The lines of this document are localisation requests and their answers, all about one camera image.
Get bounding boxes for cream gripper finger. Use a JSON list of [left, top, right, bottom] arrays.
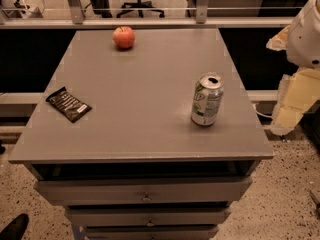
[[266, 26, 290, 51], [270, 67, 320, 136]]

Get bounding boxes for black shoe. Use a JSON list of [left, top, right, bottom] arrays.
[[0, 213, 29, 240]]

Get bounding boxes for red apple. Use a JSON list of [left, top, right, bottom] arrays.
[[113, 26, 135, 49]]

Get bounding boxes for bottom grey drawer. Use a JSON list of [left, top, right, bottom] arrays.
[[85, 225, 218, 240]]

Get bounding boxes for middle grey drawer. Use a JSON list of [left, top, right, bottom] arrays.
[[66, 207, 231, 227]]

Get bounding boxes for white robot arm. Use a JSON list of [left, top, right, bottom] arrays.
[[266, 0, 320, 135]]

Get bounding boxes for grey drawer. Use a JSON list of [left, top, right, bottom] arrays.
[[85, 225, 218, 240], [34, 176, 252, 206], [66, 207, 231, 227]]

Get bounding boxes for green white 7up can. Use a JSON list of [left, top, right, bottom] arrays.
[[191, 72, 224, 126]]

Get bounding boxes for grey drawer cabinet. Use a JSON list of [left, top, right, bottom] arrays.
[[8, 28, 275, 240]]

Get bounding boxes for metal railing frame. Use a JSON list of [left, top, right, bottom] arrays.
[[0, 0, 320, 30]]

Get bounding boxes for top grey drawer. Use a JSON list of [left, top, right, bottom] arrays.
[[34, 176, 252, 206]]

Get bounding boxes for white cable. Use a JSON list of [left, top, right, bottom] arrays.
[[253, 103, 274, 120]]

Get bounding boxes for black snack bag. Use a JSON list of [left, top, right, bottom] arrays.
[[46, 87, 92, 123]]

